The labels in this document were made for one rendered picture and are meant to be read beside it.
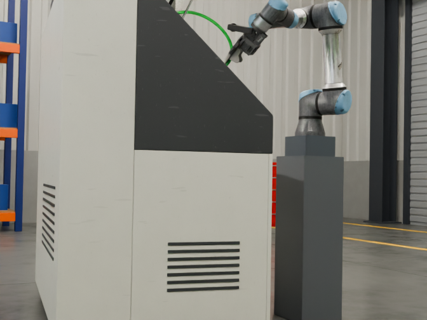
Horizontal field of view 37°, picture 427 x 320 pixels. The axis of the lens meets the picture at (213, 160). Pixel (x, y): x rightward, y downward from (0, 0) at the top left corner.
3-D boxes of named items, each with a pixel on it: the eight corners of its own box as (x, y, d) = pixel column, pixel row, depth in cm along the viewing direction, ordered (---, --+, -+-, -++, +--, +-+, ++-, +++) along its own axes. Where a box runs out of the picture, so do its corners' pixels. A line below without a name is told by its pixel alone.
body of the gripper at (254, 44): (247, 57, 274) (265, 35, 270) (232, 44, 275) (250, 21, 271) (251, 56, 281) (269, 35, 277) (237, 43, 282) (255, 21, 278)
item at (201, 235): (270, 346, 262) (273, 153, 264) (129, 356, 244) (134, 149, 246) (215, 310, 329) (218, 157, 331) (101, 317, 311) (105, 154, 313)
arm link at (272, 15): (293, 7, 270) (282, 0, 263) (276, 28, 274) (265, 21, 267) (283, -3, 274) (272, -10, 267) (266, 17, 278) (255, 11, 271)
